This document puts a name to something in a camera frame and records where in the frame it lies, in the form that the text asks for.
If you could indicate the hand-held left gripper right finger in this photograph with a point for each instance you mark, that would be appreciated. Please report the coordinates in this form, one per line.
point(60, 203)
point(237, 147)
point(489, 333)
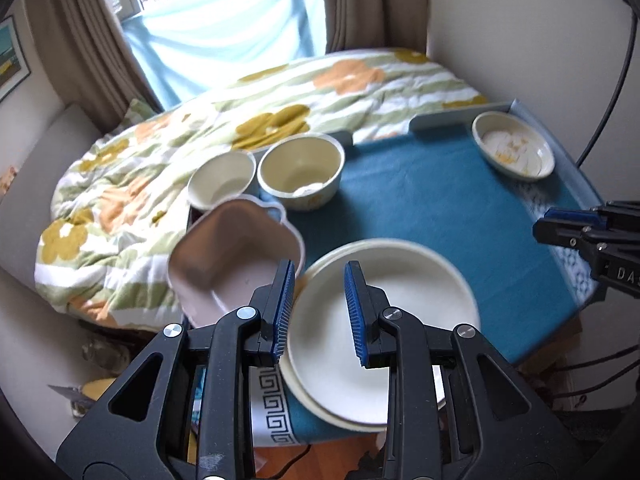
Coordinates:
point(355, 310)

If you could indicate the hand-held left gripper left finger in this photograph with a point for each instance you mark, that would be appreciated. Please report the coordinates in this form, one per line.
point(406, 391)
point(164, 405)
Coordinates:
point(282, 305)

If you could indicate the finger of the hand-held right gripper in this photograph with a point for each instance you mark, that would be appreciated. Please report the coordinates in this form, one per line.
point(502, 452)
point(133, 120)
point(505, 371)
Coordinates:
point(562, 234)
point(572, 215)

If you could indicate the large white deep plate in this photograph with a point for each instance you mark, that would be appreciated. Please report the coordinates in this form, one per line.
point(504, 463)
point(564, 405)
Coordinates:
point(400, 305)

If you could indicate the oval dish with yellow print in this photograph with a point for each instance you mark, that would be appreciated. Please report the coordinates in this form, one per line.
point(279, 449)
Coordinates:
point(515, 145)

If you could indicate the large cream plate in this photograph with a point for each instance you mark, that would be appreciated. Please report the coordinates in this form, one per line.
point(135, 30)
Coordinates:
point(320, 412)

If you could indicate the small cream bowl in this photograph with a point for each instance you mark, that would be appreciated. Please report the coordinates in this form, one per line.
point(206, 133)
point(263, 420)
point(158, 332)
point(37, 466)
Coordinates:
point(220, 180)

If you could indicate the cream bowl with floral print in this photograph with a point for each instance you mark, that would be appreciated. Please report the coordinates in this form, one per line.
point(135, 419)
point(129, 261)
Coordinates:
point(300, 165)

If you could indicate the blue tablecloth with patterned border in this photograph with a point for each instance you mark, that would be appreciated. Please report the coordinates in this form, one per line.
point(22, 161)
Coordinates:
point(425, 200)

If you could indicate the glass jar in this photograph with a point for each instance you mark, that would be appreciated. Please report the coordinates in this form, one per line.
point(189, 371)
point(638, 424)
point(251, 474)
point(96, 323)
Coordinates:
point(105, 357)

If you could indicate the floral striped blanket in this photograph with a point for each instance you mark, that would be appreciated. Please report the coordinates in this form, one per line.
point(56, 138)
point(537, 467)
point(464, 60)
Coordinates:
point(200, 125)

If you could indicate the yellow green packet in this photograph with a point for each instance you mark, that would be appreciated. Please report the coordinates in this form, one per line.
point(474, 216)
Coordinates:
point(100, 390)

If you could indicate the grey mattress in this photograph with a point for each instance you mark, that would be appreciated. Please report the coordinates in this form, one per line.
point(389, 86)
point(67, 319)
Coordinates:
point(45, 160)

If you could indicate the brown curtain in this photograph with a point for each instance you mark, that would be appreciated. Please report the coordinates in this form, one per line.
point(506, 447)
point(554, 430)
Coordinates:
point(375, 5)
point(85, 30)

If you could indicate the patterned tissue box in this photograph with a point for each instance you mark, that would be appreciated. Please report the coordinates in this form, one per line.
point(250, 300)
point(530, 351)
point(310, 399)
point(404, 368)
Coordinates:
point(7, 180)

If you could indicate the framed wall picture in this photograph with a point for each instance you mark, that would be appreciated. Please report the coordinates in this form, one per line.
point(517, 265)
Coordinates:
point(10, 57)

